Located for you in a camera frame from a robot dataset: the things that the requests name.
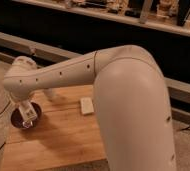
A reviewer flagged white cup dark inside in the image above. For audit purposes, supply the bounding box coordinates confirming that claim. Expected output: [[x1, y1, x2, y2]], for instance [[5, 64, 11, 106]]
[[43, 88, 58, 101]]

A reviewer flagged white rectangular sponge block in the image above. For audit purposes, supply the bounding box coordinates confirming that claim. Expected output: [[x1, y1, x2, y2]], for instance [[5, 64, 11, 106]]
[[80, 97, 94, 115]]

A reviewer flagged wooden board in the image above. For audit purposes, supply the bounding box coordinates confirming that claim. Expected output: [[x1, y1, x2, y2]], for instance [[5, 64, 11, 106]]
[[0, 86, 105, 171]]

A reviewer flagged dark ceramic bowl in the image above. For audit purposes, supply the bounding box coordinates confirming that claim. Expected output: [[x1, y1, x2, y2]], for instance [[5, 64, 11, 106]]
[[11, 103, 42, 129]]

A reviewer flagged wooden shelf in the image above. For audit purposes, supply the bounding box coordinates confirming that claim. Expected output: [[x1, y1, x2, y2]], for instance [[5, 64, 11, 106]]
[[13, 0, 190, 37]]

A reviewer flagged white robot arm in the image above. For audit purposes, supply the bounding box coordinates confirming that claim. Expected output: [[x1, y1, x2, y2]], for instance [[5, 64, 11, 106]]
[[3, 45, 177, 171]]

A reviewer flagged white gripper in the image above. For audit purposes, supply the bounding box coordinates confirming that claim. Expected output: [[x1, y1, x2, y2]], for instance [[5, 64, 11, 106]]
[[17, 100, 34, 115]]

